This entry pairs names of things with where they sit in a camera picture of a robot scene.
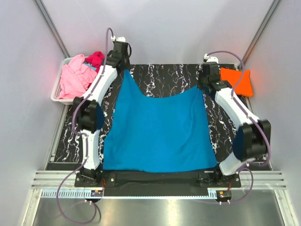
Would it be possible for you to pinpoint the magenta t shirt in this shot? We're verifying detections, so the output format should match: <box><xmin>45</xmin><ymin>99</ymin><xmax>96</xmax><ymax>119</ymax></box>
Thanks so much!
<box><xmin>84</xmin><ymin>51</ymin><xmax>104</xmax><ymax>90</ymax></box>

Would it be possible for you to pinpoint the light blue garment in basket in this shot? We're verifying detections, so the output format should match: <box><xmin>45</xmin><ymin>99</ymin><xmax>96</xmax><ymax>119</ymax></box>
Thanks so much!
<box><xmin>84</xmin><ymin>62</ymin><xmax>96</xmax><ymax>71</ymax></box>

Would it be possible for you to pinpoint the blue t shirt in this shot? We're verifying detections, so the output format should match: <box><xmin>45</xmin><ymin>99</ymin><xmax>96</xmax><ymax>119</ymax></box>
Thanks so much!
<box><xmin>103</xmin><ymin>70</ymin><xmax>217</xmax><ymax>173</ymax></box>

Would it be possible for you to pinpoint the aluminium frame rail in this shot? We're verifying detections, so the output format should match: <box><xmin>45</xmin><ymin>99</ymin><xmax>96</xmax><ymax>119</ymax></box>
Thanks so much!
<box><xmin>31</xmin><ymin>171</ymin><xmax>287</xmax><ymax>189</ymax></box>

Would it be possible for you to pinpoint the white plastic laundry basket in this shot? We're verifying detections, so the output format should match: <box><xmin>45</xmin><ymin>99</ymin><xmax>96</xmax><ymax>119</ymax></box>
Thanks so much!
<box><xmin>51</xmin><ymin>54</ymin><xmax>97</xmax><ymax>105</ymax></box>

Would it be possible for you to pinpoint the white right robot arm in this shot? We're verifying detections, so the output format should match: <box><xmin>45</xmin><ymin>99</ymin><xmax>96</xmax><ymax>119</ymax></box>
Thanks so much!
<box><xmin>198</xmin><ymin>61</ymin><xmax>271</xmax><ymax>187</ymax></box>

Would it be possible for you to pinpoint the light pink t shirt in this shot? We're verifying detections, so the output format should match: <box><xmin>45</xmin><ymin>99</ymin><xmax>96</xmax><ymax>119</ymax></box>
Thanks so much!
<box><xmin>58</xmin><ymin>54</ymin><xmax>89</xmax><ymax>99</ymax></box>

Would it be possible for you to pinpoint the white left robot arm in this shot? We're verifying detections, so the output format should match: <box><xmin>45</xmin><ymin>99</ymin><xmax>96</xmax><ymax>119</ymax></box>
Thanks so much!
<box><xmin>72</xmin><ymin>37</ymin><xmax>131</xmax><ymax>186</ymax></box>

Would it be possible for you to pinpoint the folded orange t shirt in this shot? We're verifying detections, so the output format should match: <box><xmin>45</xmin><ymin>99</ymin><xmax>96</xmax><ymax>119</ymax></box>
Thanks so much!
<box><xmin>220</xmin><ymin>68</ymin><xmax>253</xmax><ymax>97</ymax></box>

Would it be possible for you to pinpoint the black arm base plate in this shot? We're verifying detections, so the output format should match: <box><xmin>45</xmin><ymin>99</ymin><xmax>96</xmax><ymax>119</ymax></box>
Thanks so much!
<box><xmin>74</xmin><ymin>169</ymin><xmax>241</xmax><ymax>197</ymax></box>

